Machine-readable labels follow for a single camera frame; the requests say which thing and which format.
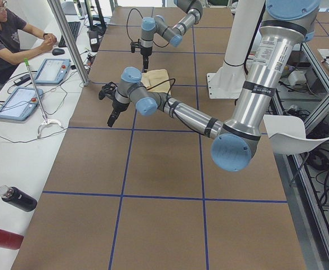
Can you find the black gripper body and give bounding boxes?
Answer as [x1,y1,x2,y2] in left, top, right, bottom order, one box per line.
[130,39,153,57]
[99,82,129,113]

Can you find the beige long-sleeve printed shirt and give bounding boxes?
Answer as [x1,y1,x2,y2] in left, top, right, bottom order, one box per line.
[141,69,170,92]

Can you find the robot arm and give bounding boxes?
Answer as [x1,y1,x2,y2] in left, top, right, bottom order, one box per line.
[99,1,319,172]
[130,0,203,73]

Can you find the far blue teach pendant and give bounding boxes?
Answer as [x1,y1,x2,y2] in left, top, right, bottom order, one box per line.
[34,58,71,85]

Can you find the blue teach pendant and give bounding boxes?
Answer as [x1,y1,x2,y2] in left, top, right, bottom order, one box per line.
[0,87,38,121]
[34,58,71,85]

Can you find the black computer mouse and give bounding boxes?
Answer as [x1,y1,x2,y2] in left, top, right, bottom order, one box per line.
[52,48,65,56]

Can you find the reacher grabber stick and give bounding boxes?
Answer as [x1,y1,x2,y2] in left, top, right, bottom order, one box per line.
[24,58,64,138]

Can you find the black keyboard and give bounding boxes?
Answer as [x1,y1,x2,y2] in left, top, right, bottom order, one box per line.
[58,21,82,48]

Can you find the brown paper table cover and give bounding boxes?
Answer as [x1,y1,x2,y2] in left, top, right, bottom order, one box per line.
[12,7,306,269]

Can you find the near blue teach pendant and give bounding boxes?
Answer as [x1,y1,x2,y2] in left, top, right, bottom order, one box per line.
[0,87,38,121]

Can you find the seated person dark shirt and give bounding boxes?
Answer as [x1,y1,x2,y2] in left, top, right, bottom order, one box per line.
[0,1,57,84]

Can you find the black water bottle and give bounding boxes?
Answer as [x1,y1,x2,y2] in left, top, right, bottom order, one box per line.
[0,185,37,212]

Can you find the white plastic chair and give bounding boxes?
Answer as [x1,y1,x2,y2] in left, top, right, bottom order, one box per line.
[263,114,329,155]

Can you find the red water bottle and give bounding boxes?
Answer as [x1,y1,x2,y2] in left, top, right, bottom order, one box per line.
[0,229,24,250]

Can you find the grey aluminium frame post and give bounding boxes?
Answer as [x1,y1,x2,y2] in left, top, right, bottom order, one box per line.
[47,0,90,86]

